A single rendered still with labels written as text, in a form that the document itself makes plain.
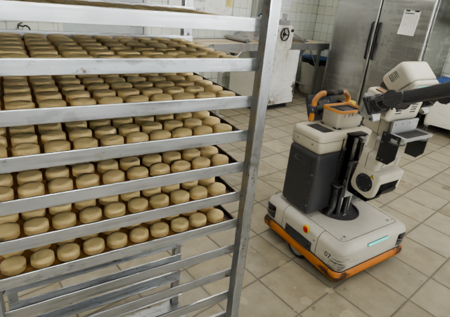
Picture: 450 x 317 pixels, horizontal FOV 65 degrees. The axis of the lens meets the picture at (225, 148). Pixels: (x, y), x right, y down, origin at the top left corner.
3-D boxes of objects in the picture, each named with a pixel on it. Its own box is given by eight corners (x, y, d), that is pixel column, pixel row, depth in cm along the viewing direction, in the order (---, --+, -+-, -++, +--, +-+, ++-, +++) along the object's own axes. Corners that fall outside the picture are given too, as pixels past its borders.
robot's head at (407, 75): (378, 77, 181) (402, 59, 169) (402, 76, 192) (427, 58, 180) (392, 101, 177) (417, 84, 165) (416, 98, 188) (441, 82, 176)
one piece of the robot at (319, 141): (275, 211, 241) (296, 90, 208) (331, 195, 269) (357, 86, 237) (311, 239, 215) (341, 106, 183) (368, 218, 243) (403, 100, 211)
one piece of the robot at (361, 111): (356, 113, 179) (364, 92, 173) (363, 112, 181) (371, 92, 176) (372, 122, 172) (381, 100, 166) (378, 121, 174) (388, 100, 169)
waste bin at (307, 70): (331, 94, 666) (338, 57, 641) (313, 96, 633) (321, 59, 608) (307, 87, 703) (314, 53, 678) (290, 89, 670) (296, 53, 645)
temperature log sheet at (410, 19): (414, 36, 458) (421, 11, 446) (413, 36, 456) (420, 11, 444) (397, 33, 473) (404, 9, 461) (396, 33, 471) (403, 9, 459)
